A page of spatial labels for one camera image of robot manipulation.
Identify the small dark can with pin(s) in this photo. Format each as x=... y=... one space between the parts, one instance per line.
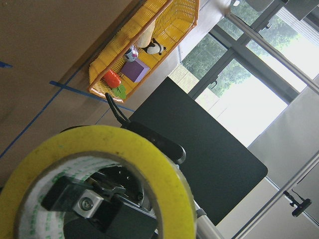
x=131 y=54

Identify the orange carrot toy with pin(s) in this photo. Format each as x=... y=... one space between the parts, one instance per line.
x=112 y=79

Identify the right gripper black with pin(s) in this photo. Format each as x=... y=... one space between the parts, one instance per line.
x=110 y=204

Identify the purple foam block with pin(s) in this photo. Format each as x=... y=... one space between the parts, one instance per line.
x=135 y=70

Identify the cream croissant toy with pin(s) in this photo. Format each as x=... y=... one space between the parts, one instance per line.
x=146 y=36

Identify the black divider panel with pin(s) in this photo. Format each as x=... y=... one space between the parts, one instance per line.
x=220 y=170

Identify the yellow woven plastic basket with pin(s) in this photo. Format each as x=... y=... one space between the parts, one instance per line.
x=155 y=29

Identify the yellow tape roll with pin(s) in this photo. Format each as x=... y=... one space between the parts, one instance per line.
x=79 y=153

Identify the panda toy figure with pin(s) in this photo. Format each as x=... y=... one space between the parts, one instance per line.
x=154 y=47

